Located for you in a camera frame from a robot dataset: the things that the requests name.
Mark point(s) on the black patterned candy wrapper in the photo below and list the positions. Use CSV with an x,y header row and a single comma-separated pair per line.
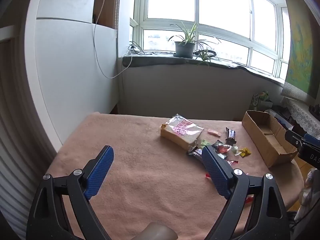
x,y
217,144

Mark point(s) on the wall map poster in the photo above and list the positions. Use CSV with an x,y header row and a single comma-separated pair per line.
x,y
302,78

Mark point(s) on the pink candy wrapper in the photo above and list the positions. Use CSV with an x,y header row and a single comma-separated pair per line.
x,y
214,133

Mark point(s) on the Snickers bar chinese label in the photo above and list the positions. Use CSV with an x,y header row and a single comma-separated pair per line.
x,y
196,153

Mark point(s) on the small spider plant offshoot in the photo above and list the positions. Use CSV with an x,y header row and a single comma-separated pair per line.
x,y
205,56

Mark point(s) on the green white paper bag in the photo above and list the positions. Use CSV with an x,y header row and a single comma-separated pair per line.
x,y
261,102

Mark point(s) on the white lace cloth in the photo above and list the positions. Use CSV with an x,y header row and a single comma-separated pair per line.
x,y
300,113

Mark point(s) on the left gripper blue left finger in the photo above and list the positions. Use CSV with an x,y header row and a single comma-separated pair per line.
x,y
96,170

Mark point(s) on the green jelly cup snack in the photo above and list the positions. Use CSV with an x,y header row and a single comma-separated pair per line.
x,y
204,143

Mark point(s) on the bagged sliced bread loaf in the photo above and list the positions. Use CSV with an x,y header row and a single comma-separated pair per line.
x,y
182,132

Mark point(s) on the potted spider plant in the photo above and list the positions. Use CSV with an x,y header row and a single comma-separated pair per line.
x,y
189,41

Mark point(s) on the clear green candy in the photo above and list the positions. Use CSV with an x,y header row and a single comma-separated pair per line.
x,y
235,150

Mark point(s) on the red orange jelly cup snack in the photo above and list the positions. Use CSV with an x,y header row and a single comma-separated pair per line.
x,y
223,149

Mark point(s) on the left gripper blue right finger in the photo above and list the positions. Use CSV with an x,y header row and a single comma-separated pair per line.
x,y
219,170

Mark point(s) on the dark red shoe box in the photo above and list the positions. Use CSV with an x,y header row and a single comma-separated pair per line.
x,y
280,119

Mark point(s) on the small black teapot set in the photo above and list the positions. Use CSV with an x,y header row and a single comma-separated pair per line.
x,y
315,111

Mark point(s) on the white cabinet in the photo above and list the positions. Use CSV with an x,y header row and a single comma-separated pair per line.
x,y
70,64

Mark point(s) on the yellow candy wrapper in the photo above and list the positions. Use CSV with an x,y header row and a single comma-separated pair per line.
x,y
244,152

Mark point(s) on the Snickers bar english label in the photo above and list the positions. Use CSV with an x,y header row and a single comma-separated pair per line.
x,y
230,136

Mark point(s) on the brown cardboard box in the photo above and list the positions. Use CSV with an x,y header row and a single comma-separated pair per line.
x,y
268,136

